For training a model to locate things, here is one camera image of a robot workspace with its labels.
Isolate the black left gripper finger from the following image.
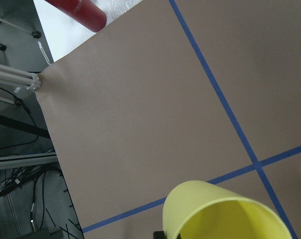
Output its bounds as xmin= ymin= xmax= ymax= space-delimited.
xmin=152 ymin=231 xmax=181 ymax=239

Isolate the yellow plastic cup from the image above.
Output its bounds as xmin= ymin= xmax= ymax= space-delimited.
xmin=162 ymin=180 xmax=292 ymax=239

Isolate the red cylinder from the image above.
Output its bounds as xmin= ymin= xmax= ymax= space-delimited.
xmin=46 ymin=0 xmax=107 ymax=32

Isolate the aluminium frame post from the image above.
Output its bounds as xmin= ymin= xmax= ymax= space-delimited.
xmin=0 ymin=64 xmax=42 ymax=91

